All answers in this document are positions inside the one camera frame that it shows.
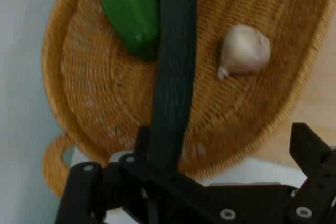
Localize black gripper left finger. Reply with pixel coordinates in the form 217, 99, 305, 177
54, 126, 184, 224

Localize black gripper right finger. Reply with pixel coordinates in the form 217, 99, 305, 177
288, 122, 336, 224

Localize long dark green cucumber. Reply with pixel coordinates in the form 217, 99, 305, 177
146, 0, 200, 180

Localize oval woven wicker basket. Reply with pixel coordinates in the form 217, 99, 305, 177
41, 0, 336, 200

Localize white garlic bulb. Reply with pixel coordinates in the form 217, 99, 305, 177
217, 24, 272, 81

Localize green bell pepper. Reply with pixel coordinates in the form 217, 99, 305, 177
101, 0, 161, 62

